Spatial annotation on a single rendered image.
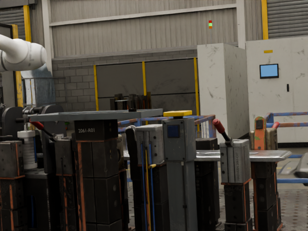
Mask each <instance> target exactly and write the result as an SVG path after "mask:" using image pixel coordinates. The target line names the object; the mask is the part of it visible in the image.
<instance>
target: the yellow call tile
mask: <svg viewBox="0 0 308 231"><path fill-rule="evenodd" d="M163 115H164V117H171V116H173V119H183V116H188V115H192V111H191V110H182V111H169V112H164V113H163Z"/></svg>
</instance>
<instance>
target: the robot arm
mask: <svg viewBox="0 0 308 231"><path fill-rule="evenodd" d="M46 60H47V54H46V50H45V48H44V47H43V46H41V45H39V44H36V43H30V42H28V41H24V40H22V39H11V38H9V37H6V36H3V35H0V87H3V82H2V72H5V71H29V70H35V69H38V68H40V67H42V66H43V65H44V64H45V63H46ZM5 108H6V104H2V103H1V100H0V127H2V123H1V119H2V115H3V112H4V111H5Z"/></svg>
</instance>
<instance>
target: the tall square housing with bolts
mask: <svg viewBox="0 0 308 231"><path fill-rule="evenodd" d="M136 135H137V157H138V166H140V168H141V183H142V199H143V202H144V203H142V204H141V211H142V226H143V231H171V228H170V212H169V195H168V179H167V162H164V163H163V164H161V165H157V166H155V167H154V168H152V169H149V168H148V166H149V165H152V164H158V163H161V162H162V161H164V146H163V130H162V124H152V125H145V126H138V127H136Z"/></svg>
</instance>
